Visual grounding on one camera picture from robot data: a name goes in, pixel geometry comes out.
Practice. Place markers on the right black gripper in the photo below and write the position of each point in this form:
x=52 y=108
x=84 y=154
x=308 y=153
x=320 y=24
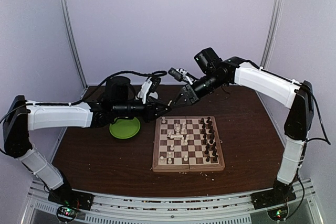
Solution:
x=191 y=96

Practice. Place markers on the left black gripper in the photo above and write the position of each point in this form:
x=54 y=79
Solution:
x=151 y=113

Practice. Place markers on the white chess piece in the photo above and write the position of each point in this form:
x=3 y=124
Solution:
x=175 y=137

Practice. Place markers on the wooden chess board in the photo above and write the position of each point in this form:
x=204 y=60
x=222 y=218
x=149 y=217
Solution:
x=201 y=144

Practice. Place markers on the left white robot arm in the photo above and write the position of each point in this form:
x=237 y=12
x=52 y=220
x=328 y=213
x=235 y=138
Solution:
x=25 y=116

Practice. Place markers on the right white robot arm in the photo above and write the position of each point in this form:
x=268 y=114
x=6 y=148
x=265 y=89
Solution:
x=293 y=95

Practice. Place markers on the green plastic plate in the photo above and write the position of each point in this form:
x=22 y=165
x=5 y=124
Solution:
x=124 y=129

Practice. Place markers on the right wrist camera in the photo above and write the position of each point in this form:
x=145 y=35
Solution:
x=207 y=58

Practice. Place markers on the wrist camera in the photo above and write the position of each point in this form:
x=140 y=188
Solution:
x=207 y=58
x=117 y=89

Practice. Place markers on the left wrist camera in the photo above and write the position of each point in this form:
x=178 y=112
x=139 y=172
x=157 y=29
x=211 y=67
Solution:
x=117 y=89

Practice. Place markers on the right aluminium frame post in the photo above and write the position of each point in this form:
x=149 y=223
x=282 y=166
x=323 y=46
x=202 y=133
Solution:
x=270 y=40

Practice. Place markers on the aluminium frame post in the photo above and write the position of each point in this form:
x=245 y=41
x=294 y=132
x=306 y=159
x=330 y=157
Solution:
x=270 y=40
x=72 y=43

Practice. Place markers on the aluminium front rail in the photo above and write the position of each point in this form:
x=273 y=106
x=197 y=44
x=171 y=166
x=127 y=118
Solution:
x=230 y=208

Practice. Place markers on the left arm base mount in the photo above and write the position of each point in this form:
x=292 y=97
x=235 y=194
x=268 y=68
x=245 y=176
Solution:
x=77 y=200

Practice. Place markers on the left aluminium frame post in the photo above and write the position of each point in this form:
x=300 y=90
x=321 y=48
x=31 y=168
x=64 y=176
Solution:
x=72 y=43

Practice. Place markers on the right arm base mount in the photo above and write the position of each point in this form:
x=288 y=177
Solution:
x=269 y=198

